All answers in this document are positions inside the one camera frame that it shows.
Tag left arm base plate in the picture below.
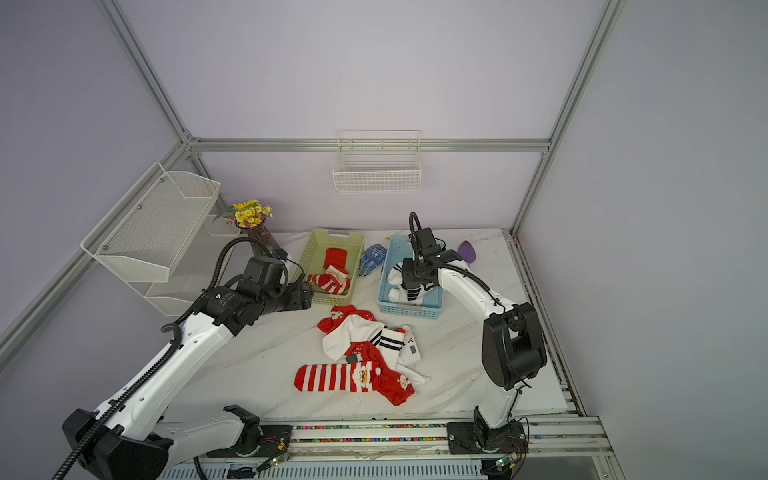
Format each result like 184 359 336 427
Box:
205 424 294 459

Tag white two-tier mesh shelf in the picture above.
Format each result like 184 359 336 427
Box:
81 163 239 317

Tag red snowflake sock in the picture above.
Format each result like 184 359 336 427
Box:
323 248 349 280

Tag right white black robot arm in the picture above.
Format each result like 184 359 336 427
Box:
402 212 548 451

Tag red santa sock upper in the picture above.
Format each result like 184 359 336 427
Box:
317 305 376 334

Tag dark glass vase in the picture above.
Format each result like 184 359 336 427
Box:
244 220 285 258

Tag yellow flower bouquet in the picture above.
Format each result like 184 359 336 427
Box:
219 199 273 229

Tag red white striped santa sock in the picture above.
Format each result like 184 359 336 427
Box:
294 362 381 393

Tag white grey sport sock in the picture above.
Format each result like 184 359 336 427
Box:
387 262 419 301

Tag blue dotted work glove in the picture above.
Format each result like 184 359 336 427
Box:
359 244 387 277

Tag white wire wall basket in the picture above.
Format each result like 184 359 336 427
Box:
333 129 422 194

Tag purple trowel pink handle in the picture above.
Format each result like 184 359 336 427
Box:
456 240 477 264

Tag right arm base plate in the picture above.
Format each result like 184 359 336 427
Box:
446 421 528 455

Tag white sock black stripes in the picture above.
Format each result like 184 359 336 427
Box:
370 325 430 386

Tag white sock black bands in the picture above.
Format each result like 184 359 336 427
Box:
387 284 432 306

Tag blue plastic basket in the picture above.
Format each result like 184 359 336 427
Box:
377 236 444 319

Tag green plastic basket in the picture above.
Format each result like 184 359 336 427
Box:
294 228 364 306

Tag aluminium rail bench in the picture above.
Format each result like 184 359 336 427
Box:
159 415 625 479

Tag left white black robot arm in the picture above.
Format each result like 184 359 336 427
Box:
53 238 313 479

